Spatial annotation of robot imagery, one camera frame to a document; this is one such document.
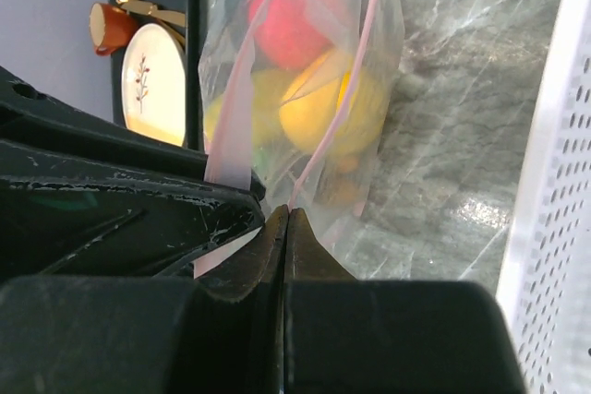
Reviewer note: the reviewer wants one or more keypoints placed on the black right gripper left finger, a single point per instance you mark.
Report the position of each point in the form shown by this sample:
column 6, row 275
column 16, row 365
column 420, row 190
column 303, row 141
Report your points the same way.
column 215, row 334

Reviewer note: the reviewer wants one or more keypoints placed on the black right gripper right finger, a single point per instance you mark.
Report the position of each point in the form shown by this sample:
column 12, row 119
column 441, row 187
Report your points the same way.
column 344, row 335

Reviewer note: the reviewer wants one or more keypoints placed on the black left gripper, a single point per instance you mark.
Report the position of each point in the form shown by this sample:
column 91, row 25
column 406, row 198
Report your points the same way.
column 80, row 195

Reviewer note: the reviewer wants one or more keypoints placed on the orange ginger root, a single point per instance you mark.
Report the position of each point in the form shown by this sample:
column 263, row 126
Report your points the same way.
column 342, row 181

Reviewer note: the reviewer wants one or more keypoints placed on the yellow lemon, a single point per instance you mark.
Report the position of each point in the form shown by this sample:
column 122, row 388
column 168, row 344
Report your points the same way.
column 315, row 96

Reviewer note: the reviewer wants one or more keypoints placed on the clear zip top bag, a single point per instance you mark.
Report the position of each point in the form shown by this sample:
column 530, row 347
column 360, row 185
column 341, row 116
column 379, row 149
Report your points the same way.
column 242, row 93

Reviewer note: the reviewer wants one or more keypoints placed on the dark purple mangosteen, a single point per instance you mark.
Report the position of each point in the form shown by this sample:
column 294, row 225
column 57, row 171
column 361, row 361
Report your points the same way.
column 236, row 22

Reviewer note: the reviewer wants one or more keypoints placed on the cream plate with leaf pattern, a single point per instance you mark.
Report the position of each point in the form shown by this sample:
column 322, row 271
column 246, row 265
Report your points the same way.
column 153, row 85

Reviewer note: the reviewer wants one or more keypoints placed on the small brown cup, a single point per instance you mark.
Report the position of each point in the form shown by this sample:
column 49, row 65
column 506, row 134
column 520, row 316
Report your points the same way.
column 110, row 27

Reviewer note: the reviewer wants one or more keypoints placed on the gold spoon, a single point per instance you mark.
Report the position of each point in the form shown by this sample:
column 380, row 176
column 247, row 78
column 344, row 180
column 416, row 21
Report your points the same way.
column 147, row 8

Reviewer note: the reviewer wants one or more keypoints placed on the white perforated plastic basket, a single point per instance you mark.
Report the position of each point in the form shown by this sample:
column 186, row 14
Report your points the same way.
column 544, row 284

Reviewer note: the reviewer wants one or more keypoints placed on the black rectangular tray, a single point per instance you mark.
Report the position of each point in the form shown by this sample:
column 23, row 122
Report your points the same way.
column 184, row 6

